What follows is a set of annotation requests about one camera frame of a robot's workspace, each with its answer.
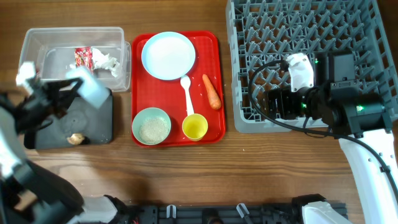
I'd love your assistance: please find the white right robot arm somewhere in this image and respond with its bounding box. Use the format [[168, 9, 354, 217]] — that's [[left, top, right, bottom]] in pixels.
[[265, 77, 397, 223]]

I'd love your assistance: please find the light blue bowl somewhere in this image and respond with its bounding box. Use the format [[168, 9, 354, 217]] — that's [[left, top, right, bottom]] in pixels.
[[65, 66, 111, 109]]

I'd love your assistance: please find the clear plastic waste bin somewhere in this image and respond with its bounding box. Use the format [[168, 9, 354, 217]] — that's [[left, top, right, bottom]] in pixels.
[[19, 27, 131, 92]]

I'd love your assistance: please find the white tissue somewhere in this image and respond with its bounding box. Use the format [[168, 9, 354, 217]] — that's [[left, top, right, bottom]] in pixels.
[[70, 47, 121, 78]]

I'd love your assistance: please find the orange carrot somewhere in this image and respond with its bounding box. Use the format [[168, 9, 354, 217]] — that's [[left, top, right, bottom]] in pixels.
[[202, 74, 222, 110]]

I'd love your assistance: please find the white rice pile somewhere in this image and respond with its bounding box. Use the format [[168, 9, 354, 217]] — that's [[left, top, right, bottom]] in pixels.
[[139, 117, 170, 145]]

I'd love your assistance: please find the red serving tray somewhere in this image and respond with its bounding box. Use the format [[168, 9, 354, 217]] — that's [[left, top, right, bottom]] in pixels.
[[131, 30, 226, 147]]

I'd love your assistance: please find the light blue plate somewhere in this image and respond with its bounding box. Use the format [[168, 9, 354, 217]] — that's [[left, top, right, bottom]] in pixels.
[[141, 32, 196, 81]]

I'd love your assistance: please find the black plastic tray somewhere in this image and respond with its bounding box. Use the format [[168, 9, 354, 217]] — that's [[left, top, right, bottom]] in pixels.
[[24, 95, 113, 150]]

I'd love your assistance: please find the white plastic spoon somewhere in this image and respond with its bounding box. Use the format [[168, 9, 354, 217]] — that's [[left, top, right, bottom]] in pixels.
[[180, 75, 194, 116]]

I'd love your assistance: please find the red snack wrapper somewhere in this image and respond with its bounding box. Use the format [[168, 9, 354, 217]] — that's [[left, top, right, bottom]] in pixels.
[[74, 47, 93, 73]]

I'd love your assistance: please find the grey dishwasher rack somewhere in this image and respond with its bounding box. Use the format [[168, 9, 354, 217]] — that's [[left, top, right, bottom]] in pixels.
[[226, 0, 397, 133]]

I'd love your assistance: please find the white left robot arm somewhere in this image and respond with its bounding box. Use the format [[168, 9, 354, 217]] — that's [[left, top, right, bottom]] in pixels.
[[1, 78, 124, 223]]

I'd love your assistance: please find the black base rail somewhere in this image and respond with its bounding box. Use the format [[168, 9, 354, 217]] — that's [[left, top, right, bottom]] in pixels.
[[131, 203, 303, 224]]

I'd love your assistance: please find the brown food scrap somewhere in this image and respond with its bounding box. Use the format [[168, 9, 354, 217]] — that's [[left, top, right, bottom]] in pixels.
[[67, 133, 86, 145]]

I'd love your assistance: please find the yellow plastic cup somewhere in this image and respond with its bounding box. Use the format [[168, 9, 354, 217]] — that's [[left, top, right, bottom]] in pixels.
[[182, 113, 208, 141]]

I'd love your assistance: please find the light green bowl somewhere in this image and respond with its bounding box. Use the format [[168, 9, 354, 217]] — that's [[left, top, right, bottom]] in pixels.
[[131, 107, 172, 146]]

